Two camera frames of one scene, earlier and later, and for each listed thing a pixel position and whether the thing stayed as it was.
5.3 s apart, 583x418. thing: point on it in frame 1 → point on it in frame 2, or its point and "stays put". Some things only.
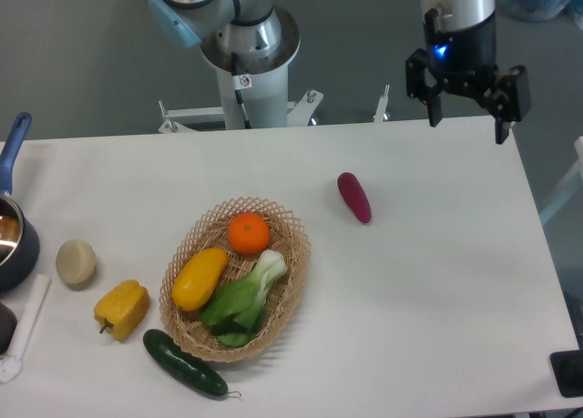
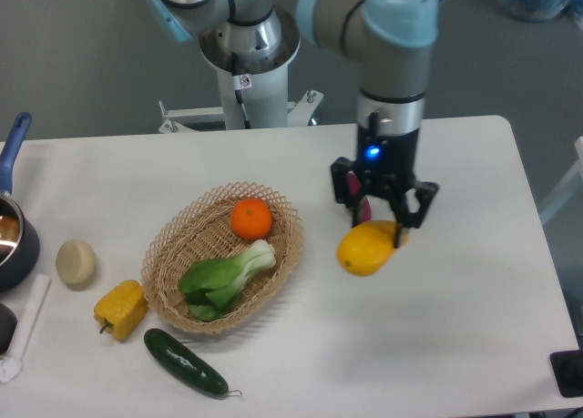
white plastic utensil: (10, 365) stays put
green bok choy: (233, 312) → (211, 286)
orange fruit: (249, 233) → (251, 219)
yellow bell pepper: (121, 308) stays put
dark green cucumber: (168, 354) stays put
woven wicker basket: (209, 228) → (223, 259)
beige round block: (76, 260) stays put
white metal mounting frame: (184, 119) stays put
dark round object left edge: (8, 321) stays put
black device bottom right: (567, 366) stays put
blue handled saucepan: (19, 241) stays put
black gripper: (467, 61) → (385, 165)
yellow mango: (198, 278) → (366, 248)
